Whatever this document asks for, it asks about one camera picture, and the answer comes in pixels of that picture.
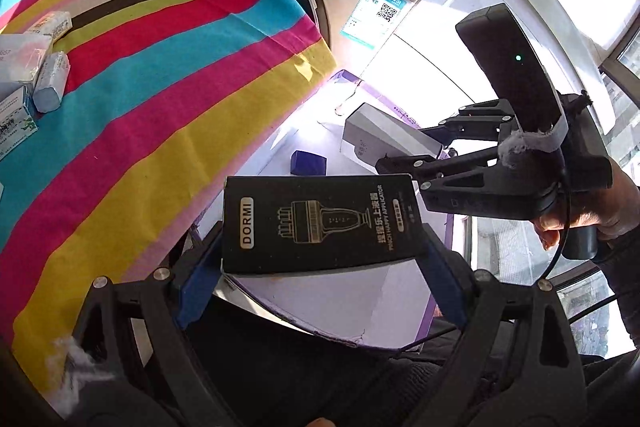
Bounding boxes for white box with purple rim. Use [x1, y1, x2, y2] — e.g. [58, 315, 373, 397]
[190, 69, 473, 350]

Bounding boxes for white box with yellow print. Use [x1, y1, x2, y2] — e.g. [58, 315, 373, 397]
[22, 12, 73, 40]

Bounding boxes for person's right hand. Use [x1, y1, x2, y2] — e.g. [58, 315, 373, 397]
[532, 167, 640, 253]

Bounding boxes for white and silver box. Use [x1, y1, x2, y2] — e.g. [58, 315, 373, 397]
[340, 103, 443, 172]

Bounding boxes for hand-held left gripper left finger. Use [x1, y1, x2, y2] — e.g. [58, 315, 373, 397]
[72, 222, 226, 427]

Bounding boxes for striped colourful cloth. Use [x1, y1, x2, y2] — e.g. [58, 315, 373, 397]
[0, 0, 338, 393]

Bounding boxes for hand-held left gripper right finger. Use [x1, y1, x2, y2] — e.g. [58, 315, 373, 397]
[415, 226, 588, 427]

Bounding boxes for person's dark trousers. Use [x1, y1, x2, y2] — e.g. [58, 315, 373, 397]
[190, 297, 501, 427]

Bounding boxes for window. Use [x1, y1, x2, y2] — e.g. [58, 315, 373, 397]
[597, 24, 640, 168]

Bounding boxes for small dark blue box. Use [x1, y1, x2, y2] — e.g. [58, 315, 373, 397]
[291, 150, 327, 176]

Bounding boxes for black box with gold print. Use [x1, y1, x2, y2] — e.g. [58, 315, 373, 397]
[221, 174, 426, 278]

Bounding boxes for grey box with pink flower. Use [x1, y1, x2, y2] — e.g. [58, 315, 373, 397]
[0, 33, 53, 84]

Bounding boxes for person's right forearm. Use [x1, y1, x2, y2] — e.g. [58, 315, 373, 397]
[595, 227, 640, 353]

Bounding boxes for teal and white box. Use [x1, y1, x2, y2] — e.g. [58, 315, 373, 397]
[0, 84, 40, 160]

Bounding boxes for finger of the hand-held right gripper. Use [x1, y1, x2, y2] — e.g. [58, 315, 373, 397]
[376, 152, 501, 188]
[422, 99, 516, 142]

